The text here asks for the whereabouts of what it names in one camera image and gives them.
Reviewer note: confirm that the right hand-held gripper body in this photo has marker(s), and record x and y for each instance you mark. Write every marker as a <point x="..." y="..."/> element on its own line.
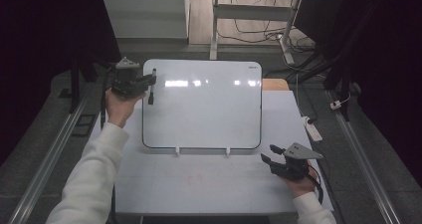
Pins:
<point x="293" y="169"/>

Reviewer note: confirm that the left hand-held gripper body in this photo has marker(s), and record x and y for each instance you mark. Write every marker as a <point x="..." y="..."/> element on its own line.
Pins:
<point x="125" y="83"/>

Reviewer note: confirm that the black whiteboard marker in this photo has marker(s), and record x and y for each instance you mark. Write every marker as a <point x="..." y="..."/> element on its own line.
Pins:
<point x="151" y="96"/>

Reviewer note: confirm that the white whiteboard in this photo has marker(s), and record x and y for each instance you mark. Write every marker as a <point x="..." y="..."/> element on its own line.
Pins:
<point x="202" y="117"/>

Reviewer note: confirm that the person's right hand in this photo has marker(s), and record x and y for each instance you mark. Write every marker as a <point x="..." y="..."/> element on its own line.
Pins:
<point x="303" y="185"/>

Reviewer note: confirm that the person's left hand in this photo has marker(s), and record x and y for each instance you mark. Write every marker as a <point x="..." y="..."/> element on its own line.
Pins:
<point x="118" y="109"/>

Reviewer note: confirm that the white power strip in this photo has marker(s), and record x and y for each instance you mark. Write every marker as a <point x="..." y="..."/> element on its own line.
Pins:
<point x="312" y="130"/>

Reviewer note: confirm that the white whiteboard stand foot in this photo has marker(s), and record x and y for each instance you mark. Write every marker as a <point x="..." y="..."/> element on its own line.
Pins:
<point x="228" y="151"/>
<point x="177" y="151"/>

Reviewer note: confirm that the black stand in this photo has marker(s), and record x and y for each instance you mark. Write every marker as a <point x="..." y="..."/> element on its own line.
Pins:
<point x="75" y="81"/>

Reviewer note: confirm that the small black floor plate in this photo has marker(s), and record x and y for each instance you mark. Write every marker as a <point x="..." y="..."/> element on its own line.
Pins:
<point x="65" y="93"/>

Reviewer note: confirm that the wooden board under table sheet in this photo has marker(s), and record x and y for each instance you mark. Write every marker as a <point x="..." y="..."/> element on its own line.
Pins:
<point x="275" y="84"/>

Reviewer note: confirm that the white cabinet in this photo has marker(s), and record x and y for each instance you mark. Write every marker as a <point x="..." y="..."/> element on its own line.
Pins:
<point x="144" y="13"/>

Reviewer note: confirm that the dark curtain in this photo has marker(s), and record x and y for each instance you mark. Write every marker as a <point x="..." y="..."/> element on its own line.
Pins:
<point x="388" y="68"/>
<point x="40" y="51"/>

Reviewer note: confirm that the aluminium floor rail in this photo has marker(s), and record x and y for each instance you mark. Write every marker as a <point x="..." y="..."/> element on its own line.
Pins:
<point x="46" y="164"/>
<point x="365" y="164"/>

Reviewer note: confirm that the white desk frame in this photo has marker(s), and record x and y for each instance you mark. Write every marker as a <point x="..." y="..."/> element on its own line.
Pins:
<point x="252" y="12"/>

